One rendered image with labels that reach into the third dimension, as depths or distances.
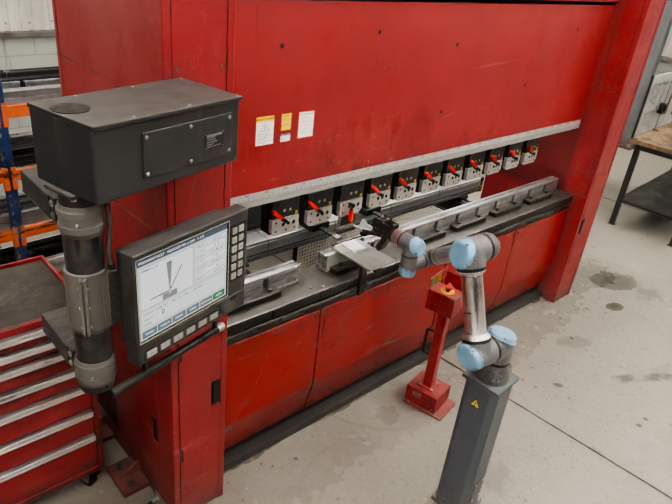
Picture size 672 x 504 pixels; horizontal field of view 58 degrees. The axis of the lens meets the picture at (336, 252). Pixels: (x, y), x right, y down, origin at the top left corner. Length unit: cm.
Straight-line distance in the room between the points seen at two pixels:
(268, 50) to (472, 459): 193
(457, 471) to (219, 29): 214
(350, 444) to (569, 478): 115
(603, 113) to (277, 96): 268
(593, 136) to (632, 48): 60
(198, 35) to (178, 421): 148
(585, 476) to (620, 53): 261
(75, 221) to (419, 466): 227
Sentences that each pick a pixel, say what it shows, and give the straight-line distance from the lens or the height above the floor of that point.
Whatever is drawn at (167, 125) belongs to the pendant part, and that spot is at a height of 191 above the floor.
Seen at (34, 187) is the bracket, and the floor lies 168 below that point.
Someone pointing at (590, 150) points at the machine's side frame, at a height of 122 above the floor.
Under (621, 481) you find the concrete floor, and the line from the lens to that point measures 373.
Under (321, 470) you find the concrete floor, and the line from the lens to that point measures 325.
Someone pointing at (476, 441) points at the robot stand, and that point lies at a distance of 287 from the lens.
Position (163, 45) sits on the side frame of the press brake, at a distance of 192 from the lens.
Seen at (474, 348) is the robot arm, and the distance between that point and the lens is 250.
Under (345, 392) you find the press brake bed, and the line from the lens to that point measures 361.
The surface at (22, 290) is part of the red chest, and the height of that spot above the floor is 98.
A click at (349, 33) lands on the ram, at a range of 265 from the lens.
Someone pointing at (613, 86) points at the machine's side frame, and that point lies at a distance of 454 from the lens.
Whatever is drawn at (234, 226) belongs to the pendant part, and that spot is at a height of 156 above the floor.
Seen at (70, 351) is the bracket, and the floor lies 120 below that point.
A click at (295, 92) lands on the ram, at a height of 180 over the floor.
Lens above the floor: 239
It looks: 28 degrees down
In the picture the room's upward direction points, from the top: 7 degrees clockwise
